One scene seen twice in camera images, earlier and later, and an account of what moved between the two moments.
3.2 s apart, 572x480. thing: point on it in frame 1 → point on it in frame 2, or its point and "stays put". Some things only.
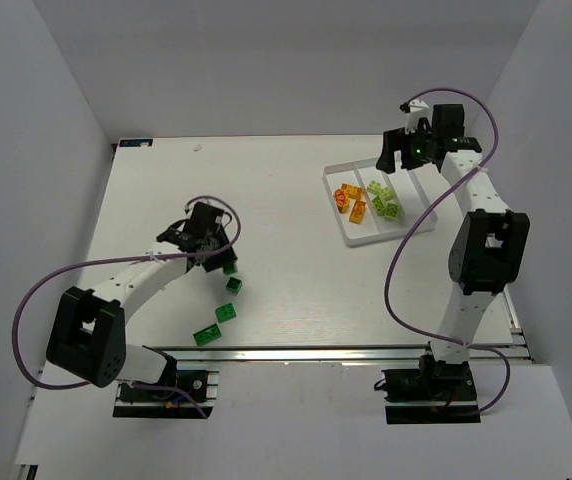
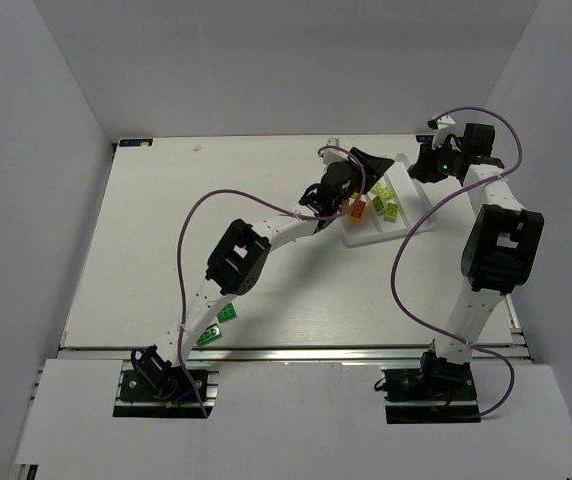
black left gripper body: [221, 255] → [361, 169]
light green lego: [384, 192] stays put
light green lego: [391, 212] stays put
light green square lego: [378, 205] stays put
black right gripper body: [398, 142] → [429, 167]
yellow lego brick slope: [358, 212] stays put
